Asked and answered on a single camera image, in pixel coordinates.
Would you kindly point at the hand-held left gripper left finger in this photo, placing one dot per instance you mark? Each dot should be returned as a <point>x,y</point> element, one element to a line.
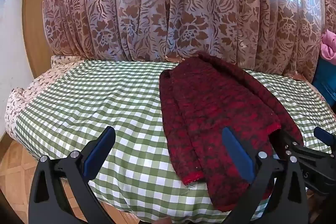
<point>101,146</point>

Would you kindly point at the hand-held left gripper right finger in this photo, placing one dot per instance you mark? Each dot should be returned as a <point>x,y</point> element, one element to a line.
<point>236,154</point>

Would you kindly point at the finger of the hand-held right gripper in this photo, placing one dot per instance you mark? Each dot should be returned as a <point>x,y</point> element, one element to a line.
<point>287,146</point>
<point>325,138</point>

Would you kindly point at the red black knitted sweater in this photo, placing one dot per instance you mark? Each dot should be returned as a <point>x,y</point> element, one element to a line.
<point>210,108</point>

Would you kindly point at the green white checkered bed sheet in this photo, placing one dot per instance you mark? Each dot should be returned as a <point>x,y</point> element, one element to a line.
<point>92,100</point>

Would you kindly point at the blue cloth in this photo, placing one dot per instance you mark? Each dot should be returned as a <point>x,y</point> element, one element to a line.
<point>325,82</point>

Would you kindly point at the pink cloth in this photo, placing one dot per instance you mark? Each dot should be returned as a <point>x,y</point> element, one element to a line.
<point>329,47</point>

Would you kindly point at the floral beige bed cover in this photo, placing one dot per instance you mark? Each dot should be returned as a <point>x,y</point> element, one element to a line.
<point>23,98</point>

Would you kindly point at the wooden door panel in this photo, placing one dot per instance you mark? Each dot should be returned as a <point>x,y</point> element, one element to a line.
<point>34,29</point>

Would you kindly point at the brown floral curtain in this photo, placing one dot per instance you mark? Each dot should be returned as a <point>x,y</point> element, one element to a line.
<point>183,8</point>

